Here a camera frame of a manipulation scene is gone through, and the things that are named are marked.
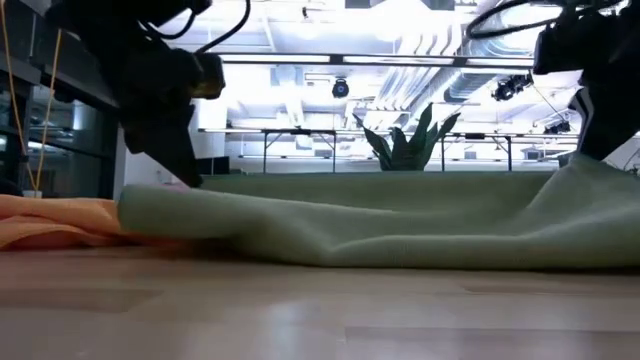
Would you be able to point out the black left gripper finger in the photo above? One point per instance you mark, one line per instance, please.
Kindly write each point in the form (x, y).
(182, 160)

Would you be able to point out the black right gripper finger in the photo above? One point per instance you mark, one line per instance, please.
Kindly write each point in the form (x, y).
(610, 125)

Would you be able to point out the light green microfiber towel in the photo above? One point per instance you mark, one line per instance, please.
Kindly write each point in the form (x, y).
(375, 225)

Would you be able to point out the orange microfiber towel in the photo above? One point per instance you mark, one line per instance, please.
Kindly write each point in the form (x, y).
(50, 220)

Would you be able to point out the black computer monitor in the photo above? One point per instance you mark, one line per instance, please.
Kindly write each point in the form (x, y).
(215, 165)

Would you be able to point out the black ceiling spotlight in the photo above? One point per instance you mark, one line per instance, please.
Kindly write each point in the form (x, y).
(557, 127)
(512, 86)
(340, 88)

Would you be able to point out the long ceiling light bar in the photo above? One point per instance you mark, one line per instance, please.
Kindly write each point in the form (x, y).
(275, 58)

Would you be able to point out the green snake plant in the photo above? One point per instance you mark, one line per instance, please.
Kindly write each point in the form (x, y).
(407, 150)

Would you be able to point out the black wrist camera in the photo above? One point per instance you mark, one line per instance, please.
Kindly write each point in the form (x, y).
(552, 50)
(210, 75)

